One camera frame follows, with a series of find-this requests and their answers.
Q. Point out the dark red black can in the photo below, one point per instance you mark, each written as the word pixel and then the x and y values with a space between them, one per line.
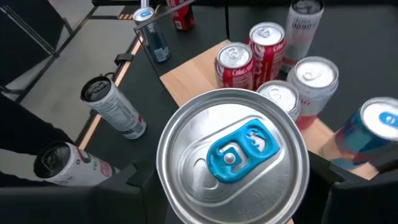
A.
pixel 267 46

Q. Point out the black mat orange stripes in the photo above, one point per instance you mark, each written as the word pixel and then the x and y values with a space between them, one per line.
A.
pixel 126 16

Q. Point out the crimson can silver lid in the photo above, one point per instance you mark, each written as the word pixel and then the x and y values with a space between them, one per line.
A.
pixel 183 14

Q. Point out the silver pink can silver lid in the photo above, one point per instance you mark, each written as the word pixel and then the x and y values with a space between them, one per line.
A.
pixel 315 84
pixel 281 96

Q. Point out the black aluminium table frame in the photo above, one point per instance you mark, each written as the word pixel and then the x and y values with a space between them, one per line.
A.
pixel 88 132

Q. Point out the red Coca-Cola can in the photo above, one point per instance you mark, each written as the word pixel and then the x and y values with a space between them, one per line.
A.
pixel 234 65

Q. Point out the black cabinet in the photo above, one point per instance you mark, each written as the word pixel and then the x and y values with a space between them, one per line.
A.
pixel 25 40

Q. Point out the slim can teal logo lid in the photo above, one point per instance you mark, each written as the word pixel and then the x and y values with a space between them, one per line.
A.
pixel 367 133
pixel 233 186
pixel 152 34

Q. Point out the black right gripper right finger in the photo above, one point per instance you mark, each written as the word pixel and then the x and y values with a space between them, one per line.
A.
pixel 357 202

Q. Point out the silver Celsius can black lid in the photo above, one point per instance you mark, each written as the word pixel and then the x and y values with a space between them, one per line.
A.
pixel 112 109
pixel 306 31
pixel 71 165

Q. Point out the black edge clamp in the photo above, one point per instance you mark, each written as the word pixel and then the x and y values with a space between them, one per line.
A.
pixel 122 59

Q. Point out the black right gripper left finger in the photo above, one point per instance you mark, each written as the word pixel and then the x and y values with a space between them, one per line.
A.
pixel 77 205

